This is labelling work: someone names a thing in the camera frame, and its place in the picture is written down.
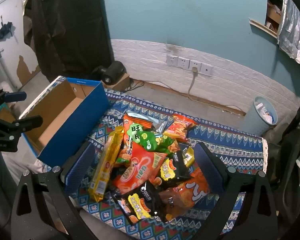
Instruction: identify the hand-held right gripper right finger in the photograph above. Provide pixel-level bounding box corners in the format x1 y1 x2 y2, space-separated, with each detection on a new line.
190 141 279 240

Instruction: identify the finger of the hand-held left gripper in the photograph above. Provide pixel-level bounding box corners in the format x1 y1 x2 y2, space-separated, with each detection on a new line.
0 116 43 153
0 89 27 105

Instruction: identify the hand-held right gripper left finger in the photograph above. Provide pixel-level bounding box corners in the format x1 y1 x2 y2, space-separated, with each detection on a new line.
11 141 100 240

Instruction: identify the small yellow packet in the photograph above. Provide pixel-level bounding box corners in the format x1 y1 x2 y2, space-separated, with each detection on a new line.
182 147 195 168

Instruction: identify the long yellow biscuit packet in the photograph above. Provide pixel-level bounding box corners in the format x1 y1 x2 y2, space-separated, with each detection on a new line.
88 126 125 203

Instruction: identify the large orange crisp bag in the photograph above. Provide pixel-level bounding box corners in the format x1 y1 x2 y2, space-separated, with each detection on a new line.
160 166 210 222

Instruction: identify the blue cardboard box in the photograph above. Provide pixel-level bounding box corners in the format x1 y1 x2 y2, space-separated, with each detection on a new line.
19 76 110 165

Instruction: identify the black yellow snack packet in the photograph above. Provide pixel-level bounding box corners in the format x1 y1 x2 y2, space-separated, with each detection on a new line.
112 181 161 225
160 150 191 188

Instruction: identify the large orange swirl snack bag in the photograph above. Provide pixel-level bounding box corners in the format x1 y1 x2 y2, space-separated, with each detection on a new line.
112 142 168 195

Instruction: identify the blue patterned tablecloth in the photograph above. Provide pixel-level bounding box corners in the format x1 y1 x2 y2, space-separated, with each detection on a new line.
67 89 268 240

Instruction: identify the red fries snack packet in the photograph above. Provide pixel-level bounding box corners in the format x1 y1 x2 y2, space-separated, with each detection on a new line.
163 114 198 143

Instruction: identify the green snack bag orange corner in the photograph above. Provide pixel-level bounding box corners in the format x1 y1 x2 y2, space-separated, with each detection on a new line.
140 131 180 155

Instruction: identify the light blue trash bin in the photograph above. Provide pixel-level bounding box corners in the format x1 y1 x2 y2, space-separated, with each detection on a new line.
240 96 278 137

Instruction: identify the silver foil packet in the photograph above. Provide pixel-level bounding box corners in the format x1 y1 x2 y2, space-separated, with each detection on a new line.
126 110 168 133

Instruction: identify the green orange rice cracker bag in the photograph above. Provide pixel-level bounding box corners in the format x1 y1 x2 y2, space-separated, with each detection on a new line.
115 123 147 168

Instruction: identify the orange-red snack bag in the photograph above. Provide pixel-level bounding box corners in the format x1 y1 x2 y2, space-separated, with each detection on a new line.
123 114 153 130

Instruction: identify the black curtain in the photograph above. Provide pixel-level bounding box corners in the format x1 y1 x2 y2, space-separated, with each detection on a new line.
24 0 115 80

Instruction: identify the small brown cardboard box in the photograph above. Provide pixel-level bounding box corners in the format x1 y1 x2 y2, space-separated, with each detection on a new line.
102 73 130 90

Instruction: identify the black round device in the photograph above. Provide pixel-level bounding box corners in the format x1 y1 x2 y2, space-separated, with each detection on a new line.
91 61 125 85

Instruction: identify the wooden ledge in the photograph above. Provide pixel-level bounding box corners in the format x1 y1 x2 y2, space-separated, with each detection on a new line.
249 17 278 38

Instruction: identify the silver foil curtain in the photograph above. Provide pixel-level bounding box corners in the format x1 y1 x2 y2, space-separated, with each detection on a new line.
277 0 300 73

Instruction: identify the black wall bracket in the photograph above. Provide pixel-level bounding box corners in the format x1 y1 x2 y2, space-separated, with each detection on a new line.
0 15 15 45

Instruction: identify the grey plug cable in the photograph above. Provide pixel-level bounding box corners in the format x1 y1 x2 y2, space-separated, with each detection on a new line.
187 67 198 98

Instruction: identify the white wall socket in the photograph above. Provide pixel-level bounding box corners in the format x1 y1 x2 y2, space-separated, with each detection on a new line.
200 63 213 76
189 60 202 72
166 54 178 67
178 57 190 69

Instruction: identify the black floor cable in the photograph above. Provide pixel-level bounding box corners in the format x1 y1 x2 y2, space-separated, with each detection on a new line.
126 79 145 91

